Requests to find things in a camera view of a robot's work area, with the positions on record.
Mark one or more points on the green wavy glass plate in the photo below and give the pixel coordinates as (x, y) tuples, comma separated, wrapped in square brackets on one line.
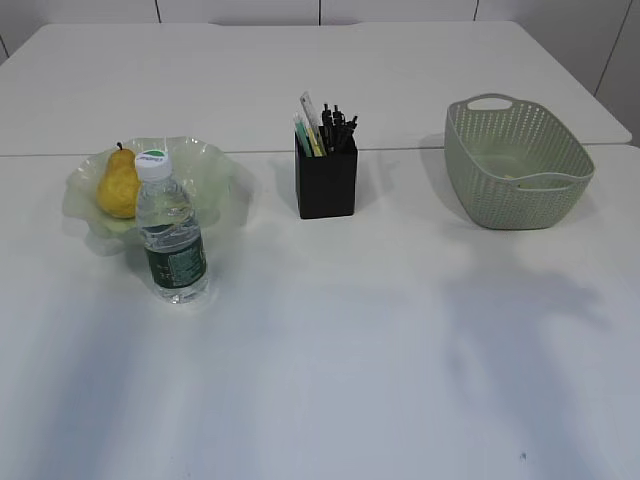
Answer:
[(203, 169)]

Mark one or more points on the yellow utility knife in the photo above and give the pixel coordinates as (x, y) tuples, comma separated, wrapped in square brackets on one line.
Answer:
[(316, 141)]

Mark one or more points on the clear plastic ruler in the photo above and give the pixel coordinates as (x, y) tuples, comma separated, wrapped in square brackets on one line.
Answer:
[(309, 110)]

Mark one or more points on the clear plastic water bottle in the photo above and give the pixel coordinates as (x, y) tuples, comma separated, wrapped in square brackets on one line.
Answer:
[(171, 235)]

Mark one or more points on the black square pen holder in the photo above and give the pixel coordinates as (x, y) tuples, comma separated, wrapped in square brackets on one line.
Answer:
[(326, 186)]

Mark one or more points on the green plastic woven basket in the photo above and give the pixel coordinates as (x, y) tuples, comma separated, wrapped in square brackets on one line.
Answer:
[(523, 138)]

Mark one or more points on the mint green utility knife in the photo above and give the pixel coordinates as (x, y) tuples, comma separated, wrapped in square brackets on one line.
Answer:
[(302, 136)]

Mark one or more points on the yellow pear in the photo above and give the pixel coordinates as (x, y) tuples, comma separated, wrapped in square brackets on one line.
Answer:
[(118, 188)]

